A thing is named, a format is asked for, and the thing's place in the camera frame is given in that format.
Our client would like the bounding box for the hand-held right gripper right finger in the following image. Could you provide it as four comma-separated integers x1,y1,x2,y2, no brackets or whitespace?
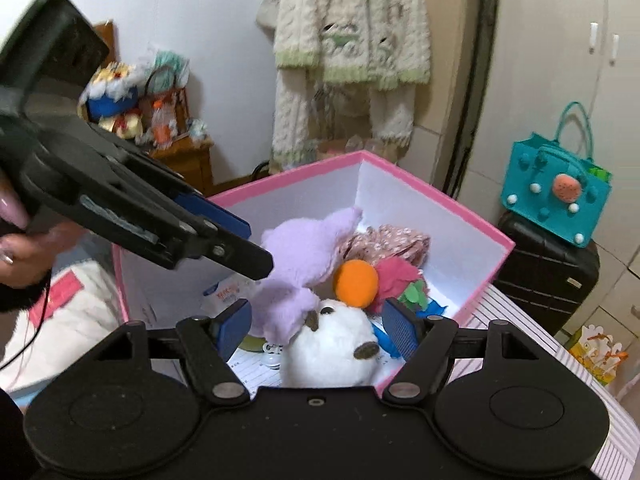
382,299,539,404

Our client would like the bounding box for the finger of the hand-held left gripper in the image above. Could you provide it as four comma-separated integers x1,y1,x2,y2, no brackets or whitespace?
80,180,274,281
107,132,251,241

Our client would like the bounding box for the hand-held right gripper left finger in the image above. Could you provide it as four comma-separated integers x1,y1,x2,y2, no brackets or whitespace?
95,299,253,404

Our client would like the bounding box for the blue packet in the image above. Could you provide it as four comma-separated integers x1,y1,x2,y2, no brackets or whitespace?
371,300,452,359

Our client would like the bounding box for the green plush ball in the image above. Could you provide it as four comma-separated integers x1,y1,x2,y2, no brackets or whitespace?
239,332,267,354

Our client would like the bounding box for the white tissue pack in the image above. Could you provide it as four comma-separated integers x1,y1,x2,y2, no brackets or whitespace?
202,280,259,317

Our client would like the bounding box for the red strawberry plush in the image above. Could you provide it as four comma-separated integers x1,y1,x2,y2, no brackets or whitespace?
372,257,432,312

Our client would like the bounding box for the purple plush toy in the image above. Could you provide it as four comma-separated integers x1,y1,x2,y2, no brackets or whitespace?
251,205,364,344

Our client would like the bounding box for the orange plush ball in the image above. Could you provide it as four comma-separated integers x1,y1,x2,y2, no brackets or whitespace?
332,259,380,309

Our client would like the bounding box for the white cat plush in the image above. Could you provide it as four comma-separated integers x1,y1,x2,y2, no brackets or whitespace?
277,298,381,389

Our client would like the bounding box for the floral fabric pouch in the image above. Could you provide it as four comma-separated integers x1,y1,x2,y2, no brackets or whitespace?
340,225,432,274

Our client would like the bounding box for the pink storage box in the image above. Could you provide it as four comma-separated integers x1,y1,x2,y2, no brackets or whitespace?
112,149,516,397

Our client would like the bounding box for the person's left hand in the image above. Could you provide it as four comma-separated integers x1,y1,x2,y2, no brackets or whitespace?
0,172,89,289

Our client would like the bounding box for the printed paper sheet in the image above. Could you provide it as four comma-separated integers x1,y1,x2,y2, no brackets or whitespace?
227,345,287,397

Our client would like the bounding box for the blue and white plush toy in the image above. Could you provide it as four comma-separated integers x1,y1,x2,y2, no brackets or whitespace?
77,61,147,139

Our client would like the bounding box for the black suitcase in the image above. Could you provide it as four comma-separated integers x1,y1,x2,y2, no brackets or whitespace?
492,210,601,339

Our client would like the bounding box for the white bag with red label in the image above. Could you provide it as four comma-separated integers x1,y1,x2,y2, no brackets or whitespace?
0,259,127,397

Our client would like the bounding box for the striped tablecloth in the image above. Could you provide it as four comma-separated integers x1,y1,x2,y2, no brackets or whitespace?
450,284,640,480

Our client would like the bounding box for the flower print gift bag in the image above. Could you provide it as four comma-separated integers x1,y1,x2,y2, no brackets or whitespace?
569,325,629,387

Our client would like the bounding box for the teal felt tote bag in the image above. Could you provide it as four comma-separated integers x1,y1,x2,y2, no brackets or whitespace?
501,101,614,249

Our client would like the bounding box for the cream fuzzy robe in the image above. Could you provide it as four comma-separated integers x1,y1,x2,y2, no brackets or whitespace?
270,0,434,172

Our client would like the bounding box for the beige wardrobe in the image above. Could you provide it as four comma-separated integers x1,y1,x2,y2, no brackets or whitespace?
432,0,640,361

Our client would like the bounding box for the black cable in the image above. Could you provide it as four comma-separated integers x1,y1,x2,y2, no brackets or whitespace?
0,265,54,372

